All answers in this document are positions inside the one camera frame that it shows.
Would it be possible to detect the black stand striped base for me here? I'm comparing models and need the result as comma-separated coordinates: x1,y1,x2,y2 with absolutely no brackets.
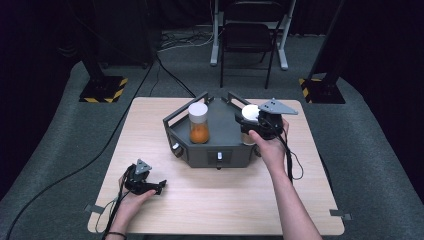
78,49,129,104
298,0,347,105

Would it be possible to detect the person's left hand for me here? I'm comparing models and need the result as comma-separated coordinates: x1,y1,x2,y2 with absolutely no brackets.
117,176,158,231

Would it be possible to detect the bundle of floor cables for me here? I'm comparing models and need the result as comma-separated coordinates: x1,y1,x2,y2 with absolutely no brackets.
157,29,215,54

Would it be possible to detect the orange spice jar white lid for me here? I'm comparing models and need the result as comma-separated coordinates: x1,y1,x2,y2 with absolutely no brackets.
187,101,211,145

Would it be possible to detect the long black floor cable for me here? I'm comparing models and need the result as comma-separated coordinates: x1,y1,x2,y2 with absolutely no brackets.
4,54,198,240

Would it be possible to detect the black folding chair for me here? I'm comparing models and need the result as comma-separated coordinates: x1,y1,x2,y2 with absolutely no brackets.
218,0,285,91

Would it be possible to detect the person's right hand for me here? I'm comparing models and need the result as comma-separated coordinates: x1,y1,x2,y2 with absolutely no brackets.
247,118,290,175

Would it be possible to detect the hand-held gripper cable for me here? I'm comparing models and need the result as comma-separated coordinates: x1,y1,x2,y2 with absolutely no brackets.
94,164,138,240
263,116,305,184

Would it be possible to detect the left hand-held gripper cable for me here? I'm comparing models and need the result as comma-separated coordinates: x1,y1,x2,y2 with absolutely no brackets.
94,164,138,240

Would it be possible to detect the right hand-held gripper cable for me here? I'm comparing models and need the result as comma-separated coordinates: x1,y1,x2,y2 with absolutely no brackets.
263,116,305,184

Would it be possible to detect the spice jar white spout lid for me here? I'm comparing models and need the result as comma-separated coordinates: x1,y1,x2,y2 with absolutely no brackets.
240,103,262,147

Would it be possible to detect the white desk leg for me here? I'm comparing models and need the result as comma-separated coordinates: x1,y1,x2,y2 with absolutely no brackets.
277,0,297,72
209,0,222,67

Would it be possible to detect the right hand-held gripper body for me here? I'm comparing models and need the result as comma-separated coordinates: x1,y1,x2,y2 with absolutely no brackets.
245,97,299,141

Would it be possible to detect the dark grey corner rack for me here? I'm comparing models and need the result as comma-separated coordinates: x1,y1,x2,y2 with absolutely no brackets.
162,91,277,171

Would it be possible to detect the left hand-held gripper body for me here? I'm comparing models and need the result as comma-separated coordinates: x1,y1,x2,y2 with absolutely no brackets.
123,158,158,196

